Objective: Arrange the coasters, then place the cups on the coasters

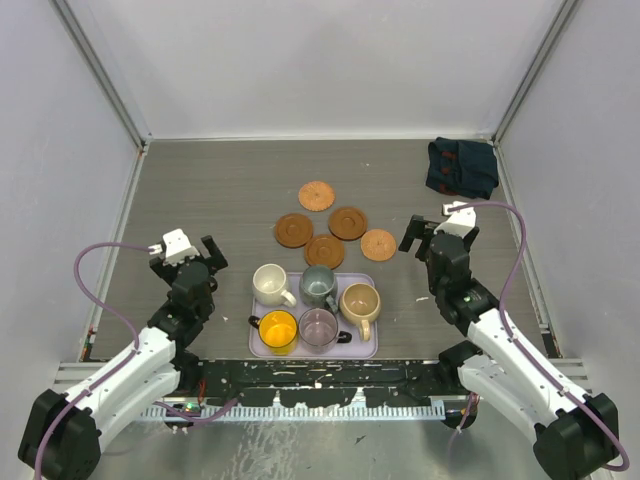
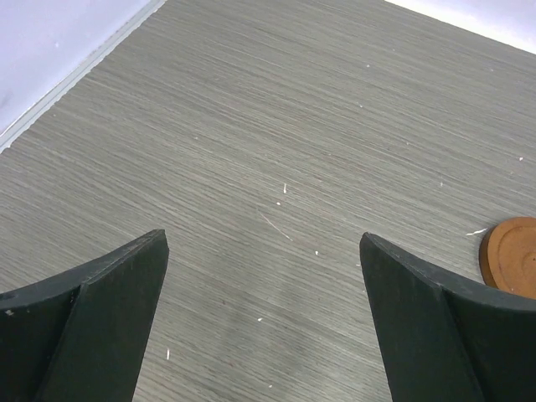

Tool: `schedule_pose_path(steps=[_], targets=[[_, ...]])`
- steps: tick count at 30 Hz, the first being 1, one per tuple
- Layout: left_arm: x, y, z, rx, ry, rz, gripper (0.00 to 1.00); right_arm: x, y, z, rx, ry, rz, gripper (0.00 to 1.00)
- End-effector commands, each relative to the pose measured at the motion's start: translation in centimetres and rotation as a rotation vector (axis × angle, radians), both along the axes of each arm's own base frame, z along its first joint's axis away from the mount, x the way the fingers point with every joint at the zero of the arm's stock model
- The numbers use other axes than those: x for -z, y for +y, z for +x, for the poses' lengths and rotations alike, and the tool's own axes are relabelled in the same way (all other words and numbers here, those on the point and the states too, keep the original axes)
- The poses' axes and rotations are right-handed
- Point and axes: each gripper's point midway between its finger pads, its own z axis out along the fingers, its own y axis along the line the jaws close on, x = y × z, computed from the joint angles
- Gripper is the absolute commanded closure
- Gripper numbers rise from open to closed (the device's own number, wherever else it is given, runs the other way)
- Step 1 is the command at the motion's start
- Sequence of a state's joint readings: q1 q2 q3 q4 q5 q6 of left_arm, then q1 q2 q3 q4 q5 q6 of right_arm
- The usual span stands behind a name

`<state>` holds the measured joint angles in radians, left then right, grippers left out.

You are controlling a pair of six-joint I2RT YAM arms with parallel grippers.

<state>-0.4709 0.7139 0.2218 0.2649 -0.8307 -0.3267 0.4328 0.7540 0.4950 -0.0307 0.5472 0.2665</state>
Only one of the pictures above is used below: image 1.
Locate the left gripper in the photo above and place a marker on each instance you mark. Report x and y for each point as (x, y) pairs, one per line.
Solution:
(165, 271)

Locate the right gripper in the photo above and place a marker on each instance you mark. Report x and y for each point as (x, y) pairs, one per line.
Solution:
(414, 230)

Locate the light cork coaster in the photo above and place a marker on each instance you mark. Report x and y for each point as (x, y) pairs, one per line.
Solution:
(378, 245)
(316, 196)

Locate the dark wooden coaster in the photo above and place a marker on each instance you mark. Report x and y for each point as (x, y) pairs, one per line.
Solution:
(348, 223)
(324, 249)
(293, 230)

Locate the beige ceramic mug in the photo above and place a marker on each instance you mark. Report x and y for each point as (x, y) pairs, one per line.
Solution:
(360, 305)

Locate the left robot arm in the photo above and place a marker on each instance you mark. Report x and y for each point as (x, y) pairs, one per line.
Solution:
(66, 433)

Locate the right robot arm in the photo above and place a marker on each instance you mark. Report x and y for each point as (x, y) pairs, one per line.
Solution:
(572, 432)

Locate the dark blue folded cloth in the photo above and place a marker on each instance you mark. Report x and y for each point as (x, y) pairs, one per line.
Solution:
(462, 168)

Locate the white ceramic mug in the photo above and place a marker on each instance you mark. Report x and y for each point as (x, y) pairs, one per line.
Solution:
(271, 286)

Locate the yellow glass mug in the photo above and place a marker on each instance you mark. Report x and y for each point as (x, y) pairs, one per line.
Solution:
(278, 330)

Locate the grey-green ceramic mug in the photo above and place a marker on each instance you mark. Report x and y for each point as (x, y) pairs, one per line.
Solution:
(318, 288)

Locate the lavender plastic tray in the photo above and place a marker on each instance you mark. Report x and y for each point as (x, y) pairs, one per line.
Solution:
(356, 349)

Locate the clear purple glass mug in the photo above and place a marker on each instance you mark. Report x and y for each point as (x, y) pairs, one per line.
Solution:
(319, 331)

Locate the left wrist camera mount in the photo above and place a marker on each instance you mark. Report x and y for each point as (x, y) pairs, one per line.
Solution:
(175, 248)

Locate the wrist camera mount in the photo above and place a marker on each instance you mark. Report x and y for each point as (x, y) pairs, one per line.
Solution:
(175, 248)
(460, 219)

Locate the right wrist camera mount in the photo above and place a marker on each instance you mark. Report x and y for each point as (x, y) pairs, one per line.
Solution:
(460, 219)

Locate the white slotted cable duct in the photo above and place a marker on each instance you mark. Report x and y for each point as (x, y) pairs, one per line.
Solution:
(356, 411)

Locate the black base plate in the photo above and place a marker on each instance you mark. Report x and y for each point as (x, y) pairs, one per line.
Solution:
(259, 383)

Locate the aluminium frame rail front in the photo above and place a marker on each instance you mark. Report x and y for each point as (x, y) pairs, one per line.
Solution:
(71, 373)

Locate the aluminium frame post right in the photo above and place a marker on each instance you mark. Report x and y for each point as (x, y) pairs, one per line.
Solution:
(549, 42)

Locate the aluminium frame post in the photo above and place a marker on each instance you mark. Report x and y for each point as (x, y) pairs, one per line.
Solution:
(549, 42)
(70, 21)

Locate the aluminium frame post left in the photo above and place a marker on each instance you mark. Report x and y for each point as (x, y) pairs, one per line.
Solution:
(70, 21)

